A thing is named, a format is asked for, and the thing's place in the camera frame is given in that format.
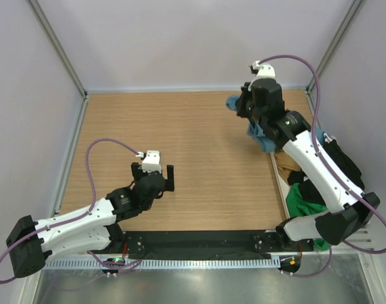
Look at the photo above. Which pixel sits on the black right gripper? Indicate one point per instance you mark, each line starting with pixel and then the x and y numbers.
pixel 240 111

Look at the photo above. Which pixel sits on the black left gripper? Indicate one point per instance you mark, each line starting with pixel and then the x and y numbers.
pixel 168 185

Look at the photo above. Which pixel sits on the blue tank top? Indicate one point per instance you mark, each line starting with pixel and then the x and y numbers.
pixel 254 131

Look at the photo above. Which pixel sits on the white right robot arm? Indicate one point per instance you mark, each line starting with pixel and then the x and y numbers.
pixel 348 207

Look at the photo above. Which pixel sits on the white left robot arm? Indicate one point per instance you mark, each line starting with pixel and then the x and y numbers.
pixel 95 228

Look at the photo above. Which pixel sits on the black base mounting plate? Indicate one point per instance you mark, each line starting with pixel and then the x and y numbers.
pixel 209 245

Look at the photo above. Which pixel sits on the tan garment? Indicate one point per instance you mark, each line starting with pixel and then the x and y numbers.
pixel 288 169

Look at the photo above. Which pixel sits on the white laundry tray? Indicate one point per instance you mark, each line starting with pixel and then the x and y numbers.
pixel 283 187

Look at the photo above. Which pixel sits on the green garment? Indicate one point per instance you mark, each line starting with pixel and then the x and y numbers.
pixel 298 206

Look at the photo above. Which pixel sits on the black garment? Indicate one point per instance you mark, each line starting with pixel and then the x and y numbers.
pixel 308 191

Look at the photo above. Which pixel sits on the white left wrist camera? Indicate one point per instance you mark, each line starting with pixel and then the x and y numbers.
pixel 150 161

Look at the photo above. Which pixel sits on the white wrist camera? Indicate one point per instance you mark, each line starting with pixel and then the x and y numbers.
pixel 150 161
pixel 262 71

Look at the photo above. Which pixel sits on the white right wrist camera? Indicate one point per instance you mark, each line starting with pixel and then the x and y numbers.
pixel 262 71

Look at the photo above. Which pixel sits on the white slotted cable duct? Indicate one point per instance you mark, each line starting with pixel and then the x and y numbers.
pixel 83 263

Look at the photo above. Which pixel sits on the right aluminium frame post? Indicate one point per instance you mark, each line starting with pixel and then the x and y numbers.
pixel 345 24

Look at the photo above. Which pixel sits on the aluminium frame post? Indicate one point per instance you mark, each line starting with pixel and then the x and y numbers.
pixel 345 24
pixel 56 45

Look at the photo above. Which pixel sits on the left aluminium frame post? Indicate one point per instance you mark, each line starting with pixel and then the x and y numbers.
pixel 56 45

